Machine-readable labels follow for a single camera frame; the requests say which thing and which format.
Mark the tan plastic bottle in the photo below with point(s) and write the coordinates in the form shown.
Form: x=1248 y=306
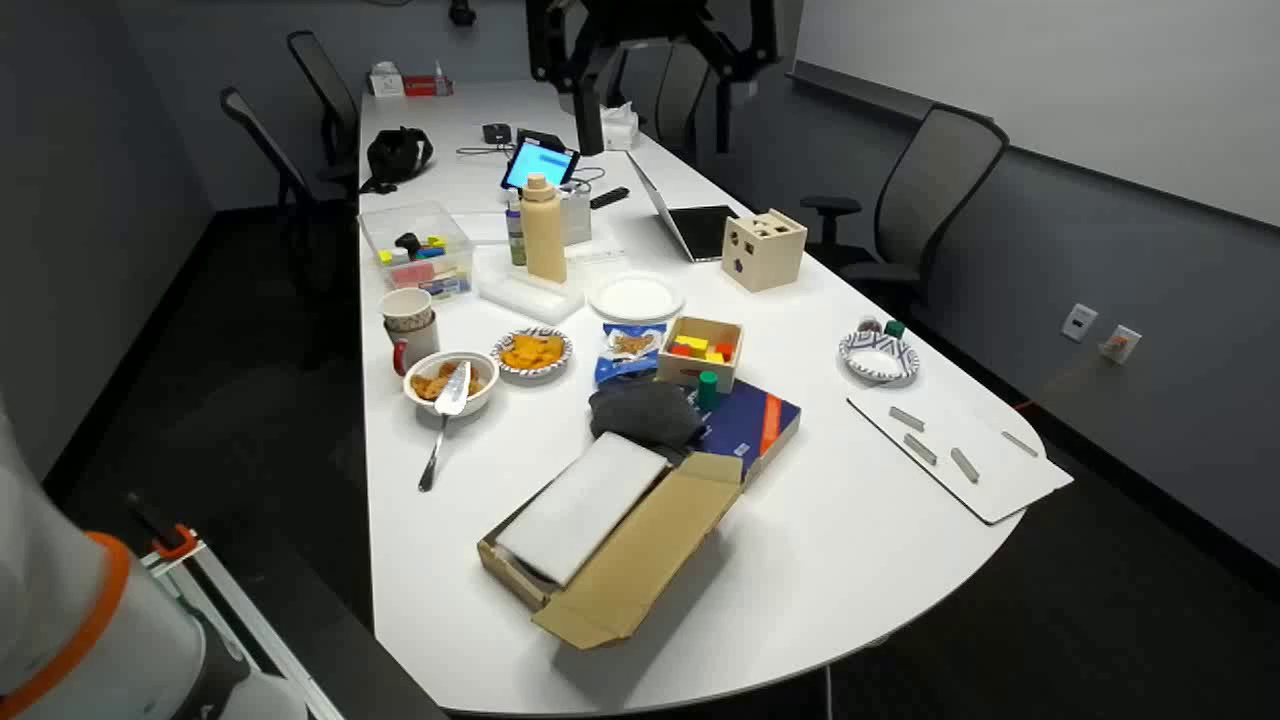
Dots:
x=541 y=231

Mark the black office chair left near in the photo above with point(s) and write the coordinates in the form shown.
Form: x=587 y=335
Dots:
x=295 y=190

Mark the open laptop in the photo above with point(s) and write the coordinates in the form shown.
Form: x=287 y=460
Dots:
x=693 y=231

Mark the small bowl with orange snacks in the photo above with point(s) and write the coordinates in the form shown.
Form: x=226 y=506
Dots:
x=534 y=352

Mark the small wooden tray with blocks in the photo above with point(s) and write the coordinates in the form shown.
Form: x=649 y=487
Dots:
x=699 y=344

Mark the blue snack packet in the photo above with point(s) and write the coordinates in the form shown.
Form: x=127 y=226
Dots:
x=629 y=349

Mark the white plate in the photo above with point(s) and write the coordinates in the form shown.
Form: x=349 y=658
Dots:
x=633 y=299

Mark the tablet with lit screen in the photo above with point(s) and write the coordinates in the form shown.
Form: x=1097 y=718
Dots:
x=552 y=166

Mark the green block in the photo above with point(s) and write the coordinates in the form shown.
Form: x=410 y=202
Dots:
x=708 y=389

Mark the white tissue box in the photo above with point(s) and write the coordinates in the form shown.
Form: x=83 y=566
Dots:
x=384 y=80

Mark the wooden cube with holes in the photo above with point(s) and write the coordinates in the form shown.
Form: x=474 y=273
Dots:
x=760 y=248

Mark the clear plastic bin with toys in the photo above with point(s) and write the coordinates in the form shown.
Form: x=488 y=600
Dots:
x=420 y=244

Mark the black office chair far end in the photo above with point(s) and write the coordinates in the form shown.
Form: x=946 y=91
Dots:
x=674 y=101

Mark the black office chair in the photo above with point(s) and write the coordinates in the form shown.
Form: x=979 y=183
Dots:
x=340 y=122
x=926 y=190
x=295 y=190

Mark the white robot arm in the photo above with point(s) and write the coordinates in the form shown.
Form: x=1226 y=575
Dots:
x=86 y=634

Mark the brown cardboard box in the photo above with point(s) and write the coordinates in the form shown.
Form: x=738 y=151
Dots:
x=633 y=566

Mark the white bowl with food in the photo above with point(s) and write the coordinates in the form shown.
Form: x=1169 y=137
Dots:
x=428 y=376

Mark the white and red cup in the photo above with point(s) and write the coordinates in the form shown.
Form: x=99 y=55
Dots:
x=410 y=322

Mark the black office chair left far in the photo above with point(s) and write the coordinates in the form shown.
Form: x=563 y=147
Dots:
x=340 y=122

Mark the white wall outlet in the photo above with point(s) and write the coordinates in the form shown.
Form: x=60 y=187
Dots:
x=1078 y=322

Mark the white foam sheet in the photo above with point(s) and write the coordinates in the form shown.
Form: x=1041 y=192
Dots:
x=583 y=506

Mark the black office chair right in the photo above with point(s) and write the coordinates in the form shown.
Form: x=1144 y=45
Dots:
x=926 y=190

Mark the white foam tray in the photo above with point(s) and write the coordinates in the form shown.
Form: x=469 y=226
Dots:
x=526 y=294

